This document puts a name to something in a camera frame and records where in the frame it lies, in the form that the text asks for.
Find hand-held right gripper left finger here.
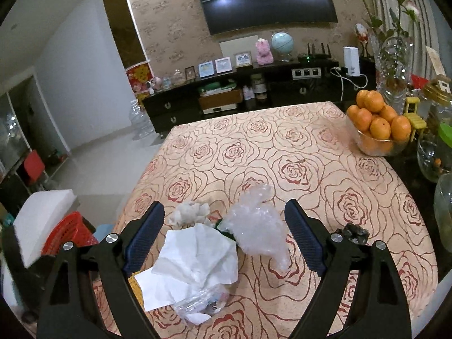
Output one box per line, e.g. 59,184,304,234
38,201,165,339

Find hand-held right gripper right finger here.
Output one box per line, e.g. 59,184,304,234
284,199,413,339

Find yellow mesh scrap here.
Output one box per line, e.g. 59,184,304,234
128,271,146,308

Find black wrapper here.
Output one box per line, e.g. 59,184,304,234
340,223,370,246

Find clear plastic bag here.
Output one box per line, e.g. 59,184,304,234
226,184,292,271

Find white tissue paper sheet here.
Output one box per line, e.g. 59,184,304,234
134,223,239,312

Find white tissue ball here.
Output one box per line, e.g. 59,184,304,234
169,201,210,227

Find red plastic basket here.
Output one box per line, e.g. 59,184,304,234
42,211,100,257

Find dark green sponge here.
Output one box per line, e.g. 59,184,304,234
215,218,236,241

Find clear bag with scraps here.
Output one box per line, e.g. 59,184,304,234
172,284,231,325

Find light blue stool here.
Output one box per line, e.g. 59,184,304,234
94,224,116,241

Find rose pattern tablecloth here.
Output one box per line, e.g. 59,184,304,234
90,102,440,339

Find white foam block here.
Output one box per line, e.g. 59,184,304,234
12,189,79,268

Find clear glass fruit bowl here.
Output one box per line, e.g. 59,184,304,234
348,113,411,157

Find large clear water bottle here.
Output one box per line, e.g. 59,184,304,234
129,99,156,140

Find red chair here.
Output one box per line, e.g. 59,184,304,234
23,150,49,184

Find glass bowl of oranges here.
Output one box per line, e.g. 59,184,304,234
346,89,412,154

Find tall clear glass vase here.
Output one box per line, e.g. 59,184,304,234
433,173,452,234

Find round glass bowl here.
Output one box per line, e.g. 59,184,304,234
417,136,450,184

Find black television cabinet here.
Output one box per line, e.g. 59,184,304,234
141,56,377,135

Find small white bottles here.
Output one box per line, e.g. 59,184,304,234
243,85,257,110

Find glass storage jar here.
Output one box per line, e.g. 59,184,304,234
252,74,269,101

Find small pink figurines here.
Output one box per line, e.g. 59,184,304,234
151,77,172,93

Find brown box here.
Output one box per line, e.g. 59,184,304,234
198,90,244,116

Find yellow miniature chair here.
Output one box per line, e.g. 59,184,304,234
403,96,428,138

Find red festive poster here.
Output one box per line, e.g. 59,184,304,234
125,62,155,94

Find white socket panel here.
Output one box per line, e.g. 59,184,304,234
291,66,324,79

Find green tray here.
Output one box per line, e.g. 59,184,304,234
197,81,237,96

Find white upright device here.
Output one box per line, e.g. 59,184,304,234
343,46,362,77

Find black router with antennas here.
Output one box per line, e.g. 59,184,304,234
297,42,333,62

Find crystal glass vase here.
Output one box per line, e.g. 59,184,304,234
370,35,414,116

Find glass jar with gold lid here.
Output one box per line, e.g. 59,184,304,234
422,78,452,129

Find pink plush toy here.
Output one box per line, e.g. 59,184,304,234
255,38,273,66

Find light blue globe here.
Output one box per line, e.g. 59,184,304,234
271,32,295,63

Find white board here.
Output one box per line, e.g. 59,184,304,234
220,34,260,66

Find egg shaped figurine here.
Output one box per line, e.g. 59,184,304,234
354,23,370,59

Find beige paper card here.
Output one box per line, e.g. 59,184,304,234
425,46,444,79

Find glass vase with roses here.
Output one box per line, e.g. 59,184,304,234
367,0,440,78

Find black flat television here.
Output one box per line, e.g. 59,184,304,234
192,0,338,36

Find white cable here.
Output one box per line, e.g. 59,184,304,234
330,65,368,104

